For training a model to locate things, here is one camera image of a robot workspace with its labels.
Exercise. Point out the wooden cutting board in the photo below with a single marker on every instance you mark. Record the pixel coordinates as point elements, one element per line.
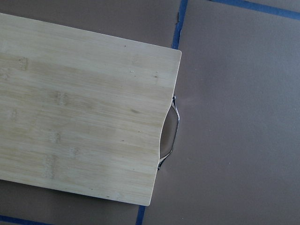
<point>82,112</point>

